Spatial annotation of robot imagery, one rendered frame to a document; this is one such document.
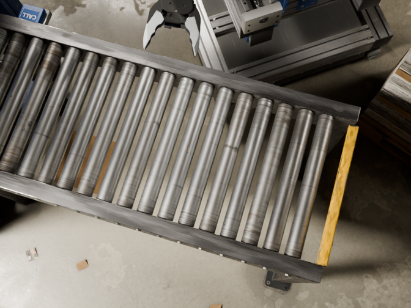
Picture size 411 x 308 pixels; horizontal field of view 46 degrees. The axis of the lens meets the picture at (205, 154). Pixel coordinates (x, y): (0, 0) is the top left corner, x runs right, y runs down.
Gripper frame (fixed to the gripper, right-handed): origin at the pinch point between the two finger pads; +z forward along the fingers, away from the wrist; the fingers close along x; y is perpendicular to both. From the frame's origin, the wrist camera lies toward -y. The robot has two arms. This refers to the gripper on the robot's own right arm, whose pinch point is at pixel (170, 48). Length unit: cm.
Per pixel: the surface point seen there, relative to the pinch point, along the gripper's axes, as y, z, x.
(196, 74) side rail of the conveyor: 42.9, -13.7, -7.9
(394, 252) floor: 110, 27, -108
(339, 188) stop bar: 35, 19, -53
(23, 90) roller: 52, -3, 46
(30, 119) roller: 51, 7, 42
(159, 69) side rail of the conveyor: 45.1, -14.1, 4.0
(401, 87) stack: 58, -27, -83
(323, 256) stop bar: 35, 39, -50
